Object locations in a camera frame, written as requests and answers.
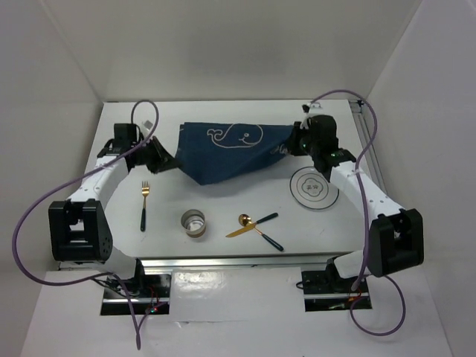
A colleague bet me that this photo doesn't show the aluminium right side rail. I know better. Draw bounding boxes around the aluminium right side rail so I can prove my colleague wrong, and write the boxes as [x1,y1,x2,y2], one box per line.
[349,99,406,254]

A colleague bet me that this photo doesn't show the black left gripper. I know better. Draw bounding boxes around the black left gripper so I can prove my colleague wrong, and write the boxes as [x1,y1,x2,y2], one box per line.
[130,135,180,173]

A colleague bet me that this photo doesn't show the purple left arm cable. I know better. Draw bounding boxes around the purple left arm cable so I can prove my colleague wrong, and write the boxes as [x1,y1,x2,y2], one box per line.
[13,100,160,350]

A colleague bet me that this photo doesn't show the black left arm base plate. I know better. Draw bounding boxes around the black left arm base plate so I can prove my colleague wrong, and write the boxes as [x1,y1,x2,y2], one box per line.
[101,274,171,303]

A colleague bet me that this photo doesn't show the aluminium rail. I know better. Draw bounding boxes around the aluminium rail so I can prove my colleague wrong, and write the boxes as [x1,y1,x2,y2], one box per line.
[141,252,349,274]
[349,99,406,254]

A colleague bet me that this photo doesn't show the clear glass cup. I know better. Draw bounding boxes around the clear glass cup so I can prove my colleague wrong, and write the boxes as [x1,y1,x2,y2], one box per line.
[181,209,206,238]

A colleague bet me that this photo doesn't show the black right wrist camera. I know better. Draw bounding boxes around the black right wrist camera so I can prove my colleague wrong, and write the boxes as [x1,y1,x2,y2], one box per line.
[309,115,338,150]

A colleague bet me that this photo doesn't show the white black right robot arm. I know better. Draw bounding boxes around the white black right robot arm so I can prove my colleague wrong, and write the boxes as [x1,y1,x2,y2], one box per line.
[286,115,424,292]

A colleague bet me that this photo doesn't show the white plate black rings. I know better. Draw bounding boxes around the white plate black rings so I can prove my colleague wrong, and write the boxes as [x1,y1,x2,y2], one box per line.
[288,167,340,210]

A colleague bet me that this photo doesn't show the gold fork green handle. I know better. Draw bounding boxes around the gold fork green handle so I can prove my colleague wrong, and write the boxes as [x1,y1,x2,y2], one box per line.
[140,181,150,232]

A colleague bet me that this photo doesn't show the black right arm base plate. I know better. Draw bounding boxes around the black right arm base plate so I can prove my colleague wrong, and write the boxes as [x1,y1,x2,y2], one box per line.
[295,269,369,297]

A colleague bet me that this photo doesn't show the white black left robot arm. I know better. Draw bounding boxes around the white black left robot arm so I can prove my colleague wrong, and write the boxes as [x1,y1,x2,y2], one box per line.
[48,137,181,297]

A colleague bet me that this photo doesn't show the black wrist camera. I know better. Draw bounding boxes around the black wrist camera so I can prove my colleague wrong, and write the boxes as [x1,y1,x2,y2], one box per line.
[112,123,141,151]
[309,115,338,150]

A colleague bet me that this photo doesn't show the gold spoon green handle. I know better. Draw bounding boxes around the gold spoon green handle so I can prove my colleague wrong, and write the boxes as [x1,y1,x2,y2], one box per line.
[238,213,284,252]

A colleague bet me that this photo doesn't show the gold knife green handle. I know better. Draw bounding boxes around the gold knife green handle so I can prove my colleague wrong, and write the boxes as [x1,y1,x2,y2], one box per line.
[226,213,279,238]

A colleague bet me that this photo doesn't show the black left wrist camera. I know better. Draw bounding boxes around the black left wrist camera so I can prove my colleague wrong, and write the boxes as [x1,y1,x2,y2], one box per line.
[112,123,141,151]

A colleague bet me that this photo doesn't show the aluminium front rail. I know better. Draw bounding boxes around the aluminium front rail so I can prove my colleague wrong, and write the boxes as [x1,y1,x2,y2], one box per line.
[141,252,349,274]

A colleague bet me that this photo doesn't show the blue cloth with gold script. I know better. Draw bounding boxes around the blue cloth with gold script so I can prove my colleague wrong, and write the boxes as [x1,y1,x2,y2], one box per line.
[176,122,293,186]

